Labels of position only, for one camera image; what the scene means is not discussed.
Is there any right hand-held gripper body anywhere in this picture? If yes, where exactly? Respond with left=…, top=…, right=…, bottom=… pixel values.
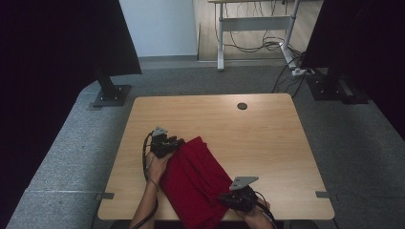
left=229, top=176, right=260, bottom=214

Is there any hand-held gripper cable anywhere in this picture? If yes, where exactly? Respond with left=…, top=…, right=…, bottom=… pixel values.
left=254, top=190, right=279, bottom=229
left=132, top=131, right=160, bottom=229

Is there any left hand-held gripper cable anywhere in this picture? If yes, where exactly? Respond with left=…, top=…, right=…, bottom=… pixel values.
left=132, top=131, right=160, bottom=229

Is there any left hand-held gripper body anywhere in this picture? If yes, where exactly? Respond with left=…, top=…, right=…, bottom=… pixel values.
left=150, top=126, right=176, bottom=159

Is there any right hand-held gripper cable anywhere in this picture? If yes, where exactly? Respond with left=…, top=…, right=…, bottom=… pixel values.
left=254, top=190, right=279, bottom=229

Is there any black metal stand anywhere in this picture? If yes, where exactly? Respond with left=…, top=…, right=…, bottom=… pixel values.
left=306, top=68, right=371, bottom=105
left=92, top=68, right=133, bottom=108

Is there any red printed t-shirt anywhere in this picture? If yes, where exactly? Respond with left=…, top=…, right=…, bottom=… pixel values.
left=159, top=135, right=237, bottom=229

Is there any white desk frame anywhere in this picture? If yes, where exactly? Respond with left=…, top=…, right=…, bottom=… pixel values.
left=208, top=0, right=302, bottom=72

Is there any black cable bundle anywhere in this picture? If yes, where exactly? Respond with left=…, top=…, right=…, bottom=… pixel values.
left=223, top=0, right=309, bottom=98

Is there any white power strip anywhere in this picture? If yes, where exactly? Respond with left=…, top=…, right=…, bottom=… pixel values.
left=290, top=67, right=316, bottom=78

